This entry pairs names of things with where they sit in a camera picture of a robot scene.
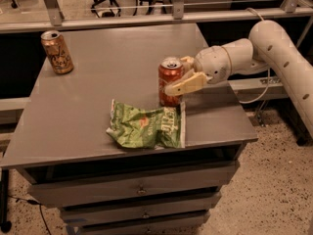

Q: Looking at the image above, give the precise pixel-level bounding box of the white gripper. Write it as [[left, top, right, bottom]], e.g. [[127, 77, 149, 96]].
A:
[[164, 46, 231, 96]]

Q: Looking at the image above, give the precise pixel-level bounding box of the red coke can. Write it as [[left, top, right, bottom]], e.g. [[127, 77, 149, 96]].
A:
[[158, 57, 184, 107]]

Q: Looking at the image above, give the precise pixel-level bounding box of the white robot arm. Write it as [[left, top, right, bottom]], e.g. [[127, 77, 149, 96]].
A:
[[164, 20, 313, 136]]

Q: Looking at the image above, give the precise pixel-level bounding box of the green jalapeno chip bag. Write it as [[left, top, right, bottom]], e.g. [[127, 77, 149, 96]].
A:
[[106, 100, 186, 149]]

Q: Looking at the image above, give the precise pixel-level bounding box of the gold soda can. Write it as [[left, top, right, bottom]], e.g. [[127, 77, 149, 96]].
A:
[[41, 30, 74, 74]]

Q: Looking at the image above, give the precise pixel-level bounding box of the grey drawer cabinet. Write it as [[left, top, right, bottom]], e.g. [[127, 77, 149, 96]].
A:
[[1, 24, 257, 235]]

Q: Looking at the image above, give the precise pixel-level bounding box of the middle grey drawer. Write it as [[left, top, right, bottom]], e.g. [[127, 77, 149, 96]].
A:
[[61, 192, 221, 226]]

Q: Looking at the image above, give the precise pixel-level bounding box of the grey drawer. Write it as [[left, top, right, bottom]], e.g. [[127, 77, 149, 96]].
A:
[[28, 161, 239, 207], [76, 211, 211, 235], [61, 192, 221, 226]]

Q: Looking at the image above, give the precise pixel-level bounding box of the bottom grey drawer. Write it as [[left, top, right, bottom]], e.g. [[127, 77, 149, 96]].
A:
[[76, 211, 211, 235]]

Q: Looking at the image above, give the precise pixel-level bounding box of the top grey drawer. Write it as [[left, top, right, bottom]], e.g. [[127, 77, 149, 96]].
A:
[[28, 161, 239, 207]]

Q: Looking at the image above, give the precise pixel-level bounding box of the white cable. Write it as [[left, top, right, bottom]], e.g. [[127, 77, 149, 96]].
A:
[[238, 7, 273, 105]]

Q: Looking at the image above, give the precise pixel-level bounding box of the metal railing frame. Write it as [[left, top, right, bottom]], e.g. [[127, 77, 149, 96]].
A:
[[0, 0, 313, 33]]

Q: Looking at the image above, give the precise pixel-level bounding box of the black floor cable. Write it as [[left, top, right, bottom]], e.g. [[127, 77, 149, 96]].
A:
[[8, 194, 53, 235]]

